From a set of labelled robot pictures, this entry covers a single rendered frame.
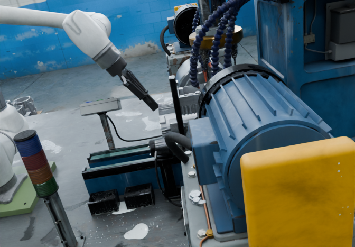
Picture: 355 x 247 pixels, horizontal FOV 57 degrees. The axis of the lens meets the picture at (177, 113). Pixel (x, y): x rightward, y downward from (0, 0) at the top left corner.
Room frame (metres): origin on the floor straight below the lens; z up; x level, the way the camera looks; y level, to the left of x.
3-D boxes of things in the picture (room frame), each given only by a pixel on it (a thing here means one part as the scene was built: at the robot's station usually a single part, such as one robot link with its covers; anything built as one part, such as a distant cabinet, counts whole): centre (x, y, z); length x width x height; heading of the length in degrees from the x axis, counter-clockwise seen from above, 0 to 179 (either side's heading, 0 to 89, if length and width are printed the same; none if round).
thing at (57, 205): (0.80, 0.41, 1.01); 0.08 x 0.08 x 0.42; 89
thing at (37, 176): (0.80, 0.41, 1.10); 0.06 x 0.06 x 0.04
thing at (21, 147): (0.80, 0.41, 1.19); 0.06 x 0.06 x 0.04
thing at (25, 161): (0.80, 0.41, 1.14); 0.06 x 0.06 x 0.04
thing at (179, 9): (1.73, -0.11, 1.16); 0.33 x 0.26 x 0.42; 179
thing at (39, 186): (0.80, 0.41, 1.05); 0.06 x 0.06 x 0.04
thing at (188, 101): (1.09, -0.07, 1.11); 0.12 x 0.11 x 0.07; 88
